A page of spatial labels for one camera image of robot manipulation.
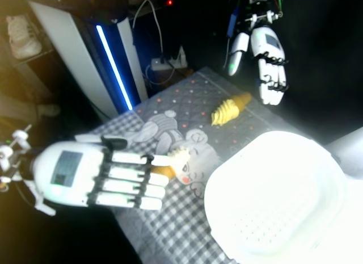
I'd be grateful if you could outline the white plastic basket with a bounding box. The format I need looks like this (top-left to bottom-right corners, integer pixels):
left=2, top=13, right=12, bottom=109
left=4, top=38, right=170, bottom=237
left=203, top=130, right=348, bottom=258

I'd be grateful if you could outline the yellow toy ice cream cone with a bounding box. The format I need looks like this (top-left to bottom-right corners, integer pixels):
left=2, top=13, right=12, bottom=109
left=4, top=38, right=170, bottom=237
left=210, top=92, right=252, bottom=127

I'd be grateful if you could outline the white tower with blue light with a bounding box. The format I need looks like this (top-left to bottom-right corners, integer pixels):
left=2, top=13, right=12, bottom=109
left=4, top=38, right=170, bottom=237
left=28, top=0, right=150, bottom=120

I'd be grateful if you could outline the grey quilt with printed bear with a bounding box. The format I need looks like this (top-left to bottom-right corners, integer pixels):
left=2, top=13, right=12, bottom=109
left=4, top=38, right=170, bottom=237
left=74, top=66, right=307, bottom=264

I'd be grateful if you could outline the white sneaker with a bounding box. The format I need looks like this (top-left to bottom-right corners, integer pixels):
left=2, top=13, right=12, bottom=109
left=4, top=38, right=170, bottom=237
left=6, top=15, right=43, bottom=60

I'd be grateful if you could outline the toy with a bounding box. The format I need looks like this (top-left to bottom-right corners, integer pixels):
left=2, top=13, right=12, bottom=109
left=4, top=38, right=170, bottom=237
left=152, top=146, right=191, bottom=180

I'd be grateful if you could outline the white power strip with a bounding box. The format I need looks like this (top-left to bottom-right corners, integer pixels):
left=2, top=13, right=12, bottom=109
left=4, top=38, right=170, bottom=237
left=150, top=46, right=188, bottom=72

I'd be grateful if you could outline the white cable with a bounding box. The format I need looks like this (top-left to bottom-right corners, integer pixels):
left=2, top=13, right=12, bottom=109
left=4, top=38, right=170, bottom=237
left=132, top=0, right=166, bottom=60

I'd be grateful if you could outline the blue cable connector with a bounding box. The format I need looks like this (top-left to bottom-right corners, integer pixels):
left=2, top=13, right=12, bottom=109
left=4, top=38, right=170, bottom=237
left=226, top=7, right=238, bottom=38

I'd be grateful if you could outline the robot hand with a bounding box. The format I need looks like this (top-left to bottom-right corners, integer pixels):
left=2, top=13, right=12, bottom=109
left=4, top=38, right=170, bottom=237
left=33, top=135, right=177, bottom=211
left=227, top=24, right=289, bottom=106

